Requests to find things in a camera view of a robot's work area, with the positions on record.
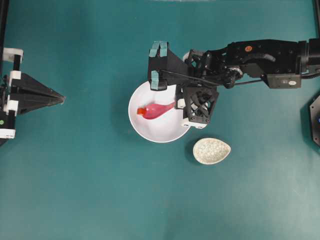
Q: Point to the small red block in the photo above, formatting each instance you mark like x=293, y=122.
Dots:
x=141, y=111

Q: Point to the green table mat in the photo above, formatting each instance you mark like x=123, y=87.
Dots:
x=79, y=171

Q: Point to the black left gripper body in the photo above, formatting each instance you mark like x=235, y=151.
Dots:
x=7, y=119

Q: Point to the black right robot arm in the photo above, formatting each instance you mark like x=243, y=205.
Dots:
x=277, y=63

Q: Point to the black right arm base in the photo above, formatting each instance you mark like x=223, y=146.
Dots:
x=314, y=116

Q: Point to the speckled ceramic spoon rest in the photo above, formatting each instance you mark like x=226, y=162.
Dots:
x=210, y=151

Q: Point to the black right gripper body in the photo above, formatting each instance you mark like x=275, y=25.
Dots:
x=166, y=69

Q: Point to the white round bowl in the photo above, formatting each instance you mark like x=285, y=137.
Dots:
x=163, y=129

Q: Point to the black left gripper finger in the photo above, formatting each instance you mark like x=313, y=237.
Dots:
x=30, y=84
x=24, y=104

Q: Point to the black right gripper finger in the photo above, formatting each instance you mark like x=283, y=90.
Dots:
x=199, y=106
x=179, y=97

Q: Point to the pink plastic spoon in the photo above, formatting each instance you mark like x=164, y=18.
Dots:
x=154, y=110

